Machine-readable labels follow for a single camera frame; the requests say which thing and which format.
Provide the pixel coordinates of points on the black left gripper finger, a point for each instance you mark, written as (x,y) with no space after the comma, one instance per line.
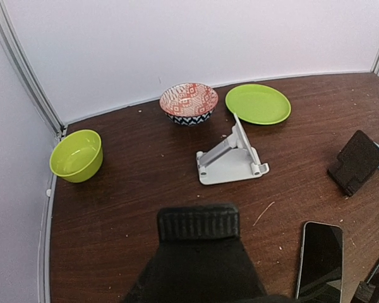
(200,258)

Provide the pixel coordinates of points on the black triangular phone stand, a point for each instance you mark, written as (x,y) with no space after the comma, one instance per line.
(355,164)

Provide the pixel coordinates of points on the white desk phone stand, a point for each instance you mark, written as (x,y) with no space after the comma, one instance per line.
(233,159)

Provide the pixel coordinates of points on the pink patterned bowl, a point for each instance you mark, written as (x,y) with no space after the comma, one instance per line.
(189,104)

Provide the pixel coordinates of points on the lime green bowl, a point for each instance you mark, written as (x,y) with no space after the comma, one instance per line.
(78,157)

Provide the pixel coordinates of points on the lime green plate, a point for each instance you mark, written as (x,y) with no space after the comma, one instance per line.
(258,104)

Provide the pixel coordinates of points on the left aluminium frame post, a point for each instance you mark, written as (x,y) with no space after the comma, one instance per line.
(25,73)

